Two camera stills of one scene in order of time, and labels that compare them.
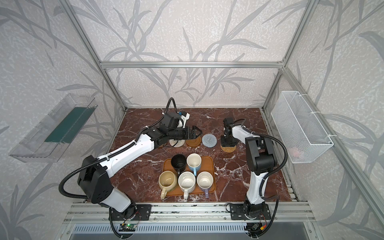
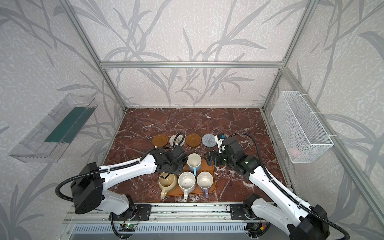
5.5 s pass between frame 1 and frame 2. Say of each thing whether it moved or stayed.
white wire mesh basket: stayed
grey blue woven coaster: stayed
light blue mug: stayed
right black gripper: moved
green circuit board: stayed
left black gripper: moved
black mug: moved
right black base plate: stayed
